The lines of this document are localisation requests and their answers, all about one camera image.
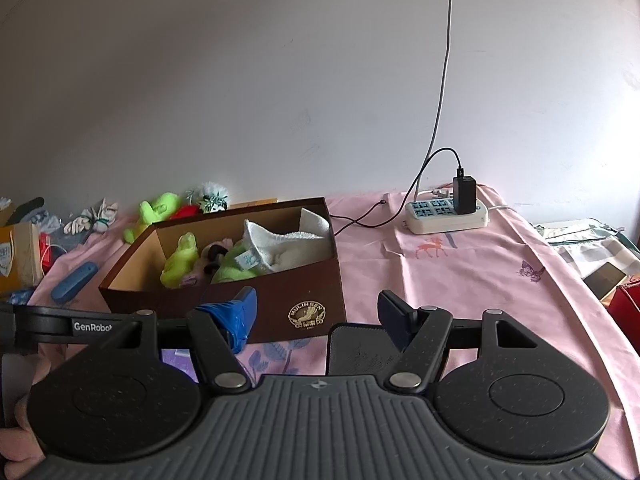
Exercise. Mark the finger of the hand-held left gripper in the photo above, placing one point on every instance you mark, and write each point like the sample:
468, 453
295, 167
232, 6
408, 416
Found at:
50, 327

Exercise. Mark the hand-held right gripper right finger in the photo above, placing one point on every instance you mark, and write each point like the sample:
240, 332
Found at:
395, 317

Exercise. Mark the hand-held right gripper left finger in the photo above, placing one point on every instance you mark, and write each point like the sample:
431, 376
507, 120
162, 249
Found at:
235, 317

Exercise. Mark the green plush toy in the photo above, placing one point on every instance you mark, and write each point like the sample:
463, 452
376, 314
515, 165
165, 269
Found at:
232, 270

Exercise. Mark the brown cardboard box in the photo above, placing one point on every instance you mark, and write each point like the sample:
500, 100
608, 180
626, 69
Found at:
280, 282

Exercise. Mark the pink plush toy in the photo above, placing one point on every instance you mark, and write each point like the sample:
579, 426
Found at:
204, 265

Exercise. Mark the neon green knotted cloth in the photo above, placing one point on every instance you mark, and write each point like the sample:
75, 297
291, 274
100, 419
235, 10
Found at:
180, 262

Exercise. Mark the white towel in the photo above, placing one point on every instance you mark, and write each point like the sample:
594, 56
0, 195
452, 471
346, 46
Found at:
290, 255

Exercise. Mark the red soft toy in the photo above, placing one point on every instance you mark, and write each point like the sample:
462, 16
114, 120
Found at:
186, 211

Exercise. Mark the person's left hand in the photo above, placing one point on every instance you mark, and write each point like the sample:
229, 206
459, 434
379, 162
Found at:
17, 435

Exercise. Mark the black folding phone stand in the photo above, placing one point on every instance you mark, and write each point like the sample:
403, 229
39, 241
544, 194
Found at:
355, 350

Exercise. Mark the blue oblong case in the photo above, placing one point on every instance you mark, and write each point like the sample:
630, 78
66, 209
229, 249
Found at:
75, 280

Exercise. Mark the pink printed bedsheet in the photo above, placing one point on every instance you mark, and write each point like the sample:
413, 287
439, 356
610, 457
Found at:
450, 280

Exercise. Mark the purple pad packet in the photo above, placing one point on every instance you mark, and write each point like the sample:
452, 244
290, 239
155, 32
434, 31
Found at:
177, 360

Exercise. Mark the red packet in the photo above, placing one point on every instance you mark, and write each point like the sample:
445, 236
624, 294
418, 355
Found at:
47, 255

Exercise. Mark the kraft paper box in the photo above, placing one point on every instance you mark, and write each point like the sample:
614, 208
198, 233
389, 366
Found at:
22, 260

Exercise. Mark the white power strip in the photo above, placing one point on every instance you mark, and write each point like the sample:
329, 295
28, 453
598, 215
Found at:
440, 222

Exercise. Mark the clear plastic packet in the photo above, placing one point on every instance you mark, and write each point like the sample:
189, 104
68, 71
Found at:
45, 221

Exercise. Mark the white knotted cloth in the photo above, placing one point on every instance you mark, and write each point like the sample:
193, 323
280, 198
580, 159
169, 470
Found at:
95, 220

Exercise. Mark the black oblong object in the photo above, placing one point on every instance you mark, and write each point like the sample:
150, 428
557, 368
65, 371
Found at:
27, 207

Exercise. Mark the white fluffy toy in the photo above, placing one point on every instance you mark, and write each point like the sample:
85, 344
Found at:
212, 192

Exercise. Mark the neon green plush figure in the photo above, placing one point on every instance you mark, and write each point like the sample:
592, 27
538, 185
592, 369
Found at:
160, 207

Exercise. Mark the black charger adapter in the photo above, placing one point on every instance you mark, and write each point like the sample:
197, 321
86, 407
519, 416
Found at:
465, 197

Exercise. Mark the red bag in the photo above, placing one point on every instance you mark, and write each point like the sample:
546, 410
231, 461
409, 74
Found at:
627, 310

